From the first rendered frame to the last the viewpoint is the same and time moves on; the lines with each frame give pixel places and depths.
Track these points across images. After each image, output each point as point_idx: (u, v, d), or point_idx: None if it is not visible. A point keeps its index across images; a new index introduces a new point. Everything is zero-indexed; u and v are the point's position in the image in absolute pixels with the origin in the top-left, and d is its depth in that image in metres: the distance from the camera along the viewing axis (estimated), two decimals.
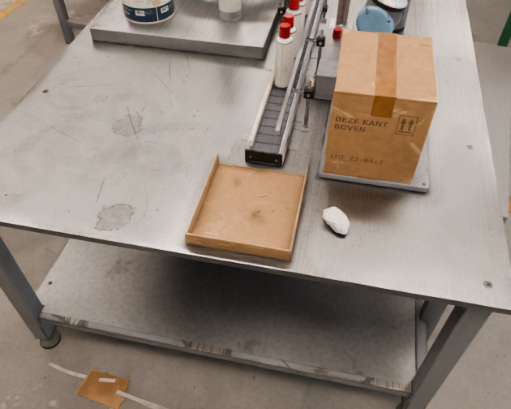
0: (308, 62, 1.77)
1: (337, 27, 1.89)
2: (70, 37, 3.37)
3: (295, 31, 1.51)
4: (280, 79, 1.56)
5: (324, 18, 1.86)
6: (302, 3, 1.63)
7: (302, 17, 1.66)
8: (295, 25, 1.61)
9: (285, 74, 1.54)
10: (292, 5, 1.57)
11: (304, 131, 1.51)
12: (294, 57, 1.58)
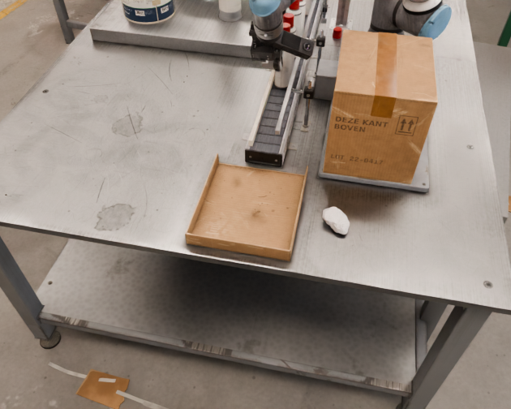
0: (308, 62, 1.77)
1: (337, 27, 1.89)
2: (70, 37, 3.37)
3: (295, 31, 1.51)
4: (280, 79, 1.56)
5: (324, 18, 1.86)
6: (302, 3, 1.63)
7: (302, 17, 1.66)
8: (295, 25, 1.61)
9: (285, 74, 1.54)
10: (292, 5, 1.57)
11: (304, 131, 1.51)
12: (294, 57, 1.58)
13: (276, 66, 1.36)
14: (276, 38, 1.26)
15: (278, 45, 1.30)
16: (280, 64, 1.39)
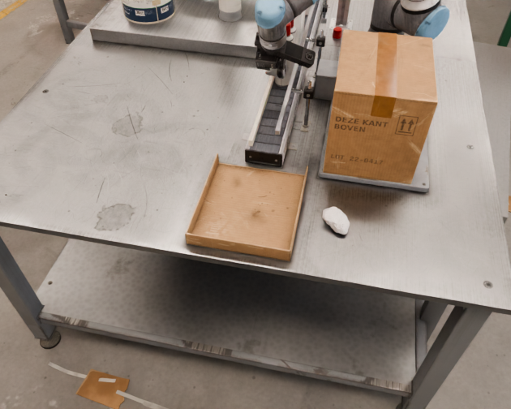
0: None
1: (337, 27, 1.89)
2: (70, 37, 3.37)
3: (295, 31, 1.51)
4: (281, 78, 1.57)
5: (324, 18, 1.86)
6: None
7: (302, 17, 1.66)
8: (295, 25, 1.61)
9: (286, 71, 1.55)
10: None
11: (304, 131, 1.51)
12: None
13: (280, 74, 1.44)
14: (281, 48, 1.34)
15: (281, 55, 1.38)
16: (283, 72, 1.47)
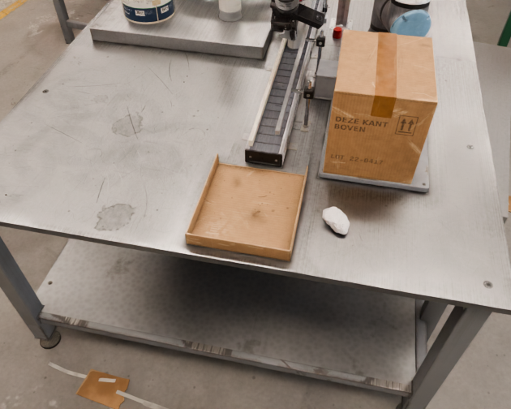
0: (308, 62, 1.77)
1: (337, 27, 1.89)
2: (70, 37, 3.37)
3: None
4: (292, 41, 1.72)
5: (324, 18, 1.86)
6: None
7: None
8: None
9: (298, 36, 1.70)
10: None
11: (304, 131, 1.51)
12: (306, 23, 1.73)
13: (293, 35, 1.60)
14: (294, 9, 1.49)
15: (294, 16, 1.53)
16: (295, 34, 1.62)
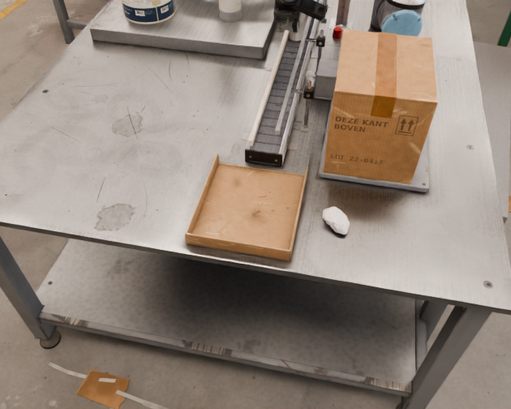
0: (308, 62, 1.77)
1: (337, 27, 1.89)
2: (70, 37, 3.37)
3: None
4: (294, 33, 1.76)
5: (324, 18, 1.86)
6: None
7: None
8: None
9: (299, 27, 1.74)
10: None
11: (304, 131, 1.51)
12: (307, 16, 1.77)
13: (295, 26, 1.63)
14: (296, 0, 1.53)
15: (297, 7, 1.57)
16: (297, 25, 1.66)
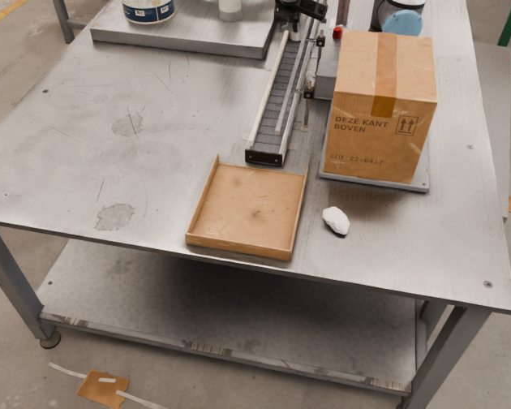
0: (308, 62, 1.77)
1: (337, 27, 1.89)
2: (70, 37, 3.37)
3: None
4: (294, 33, 1.76)
5: (324, 18, 1.86)
6: None
7: None
8: None
9: (299, 27, 1.74)
10: None
11: (304, 131, 1.51)
12: (307, 16, 1.77)
13: (295, 27, 1.63)
14: (296, 1, 1.53)
15: (298, 8, 1.57)
16: (298, 26, 1.66)
